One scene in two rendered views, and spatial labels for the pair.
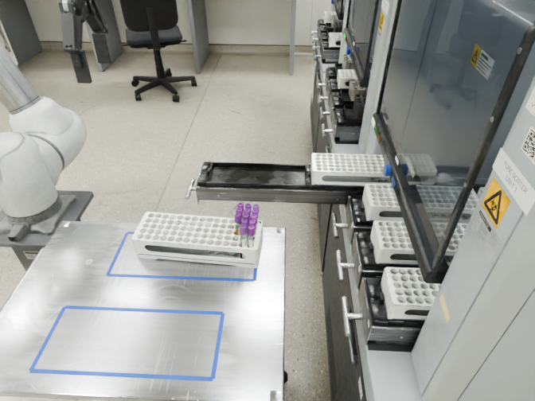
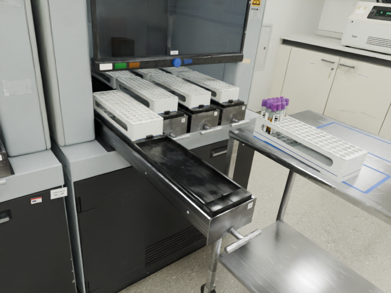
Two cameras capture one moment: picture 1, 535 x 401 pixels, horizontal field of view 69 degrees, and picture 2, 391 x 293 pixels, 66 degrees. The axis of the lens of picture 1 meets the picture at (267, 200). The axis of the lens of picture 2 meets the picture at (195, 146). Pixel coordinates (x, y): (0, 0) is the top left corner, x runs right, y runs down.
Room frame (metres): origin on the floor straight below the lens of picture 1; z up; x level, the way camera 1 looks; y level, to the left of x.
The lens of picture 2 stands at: (1.41, 0.51, 1.19)
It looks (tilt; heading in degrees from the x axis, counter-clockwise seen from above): 27 degrees down; 226
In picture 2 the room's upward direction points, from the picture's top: 6 degrees clockwise
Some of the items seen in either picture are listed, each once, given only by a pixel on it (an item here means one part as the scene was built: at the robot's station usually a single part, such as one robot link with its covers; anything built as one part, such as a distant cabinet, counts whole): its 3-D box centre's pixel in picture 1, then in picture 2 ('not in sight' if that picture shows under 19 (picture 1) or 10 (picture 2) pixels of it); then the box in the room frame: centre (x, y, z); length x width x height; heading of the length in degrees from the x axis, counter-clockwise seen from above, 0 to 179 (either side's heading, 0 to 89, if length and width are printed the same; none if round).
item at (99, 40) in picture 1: (101, 48); not in sight; (0.98, 0.41, 1.20); 0.03 x 0.01 x 0.07; 90
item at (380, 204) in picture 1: (419, 204); (145, 95); (0.82, -0.42, 0.83); 0.30 x 0.10 x 0.06; 87
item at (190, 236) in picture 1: (200, 239); (304, 142); (0.67, 0.16, 0.85); 0.30 x 0.10 x 0.06; 83
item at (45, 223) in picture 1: (31, 212); not in sight; (0.91, 0.73, 0.73); 0.22 x 0.18 x 0.06; 177
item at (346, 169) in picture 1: (360, 171); (124, 114); (0.98, -0.28, 0.83); 0.30 x 0.10 x 0.06; 87
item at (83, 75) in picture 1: (80, 67); not in sight; (0.84, 0.41, 1.21); 0.03 x 0.01 x 0.07; 90
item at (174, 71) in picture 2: not in sight; (167, 70); (0.50, -0.72, 0.83); 0.30 x 0.10 x 0.06; 87
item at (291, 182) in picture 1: (300, 184); (153, 153); (0.99, -0.10, 0.78); 0.73 x 0.14 x 0.09; 87
